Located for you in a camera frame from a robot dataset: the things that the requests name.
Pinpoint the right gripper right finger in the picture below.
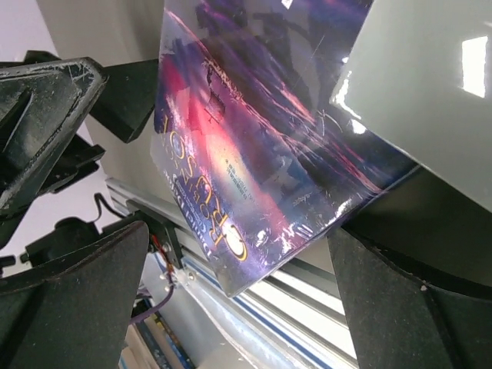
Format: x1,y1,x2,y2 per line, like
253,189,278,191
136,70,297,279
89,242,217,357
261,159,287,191
328,228,491,368

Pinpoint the purple Robinson Crusoe book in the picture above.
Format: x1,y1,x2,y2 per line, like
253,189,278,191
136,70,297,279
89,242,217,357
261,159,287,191
151,0,416,297

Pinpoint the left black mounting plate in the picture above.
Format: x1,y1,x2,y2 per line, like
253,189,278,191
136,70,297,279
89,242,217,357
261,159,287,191
126,200,183,269

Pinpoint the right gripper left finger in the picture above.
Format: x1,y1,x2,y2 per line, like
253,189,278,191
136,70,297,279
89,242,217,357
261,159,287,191
1,221,149,368

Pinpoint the stack of books off-table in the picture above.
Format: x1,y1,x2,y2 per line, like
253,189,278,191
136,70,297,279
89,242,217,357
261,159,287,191
118,313,195,369

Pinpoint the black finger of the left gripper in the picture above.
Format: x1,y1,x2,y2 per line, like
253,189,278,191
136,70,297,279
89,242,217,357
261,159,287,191
1,51,158,218

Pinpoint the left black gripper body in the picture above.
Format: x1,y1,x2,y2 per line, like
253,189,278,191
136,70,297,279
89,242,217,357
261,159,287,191
38,135,105,194

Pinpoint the grey white book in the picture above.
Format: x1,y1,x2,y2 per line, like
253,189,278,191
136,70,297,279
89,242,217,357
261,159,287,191
331,0,491,209

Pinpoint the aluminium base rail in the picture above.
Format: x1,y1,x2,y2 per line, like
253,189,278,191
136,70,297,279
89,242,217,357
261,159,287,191
106,178,358,368

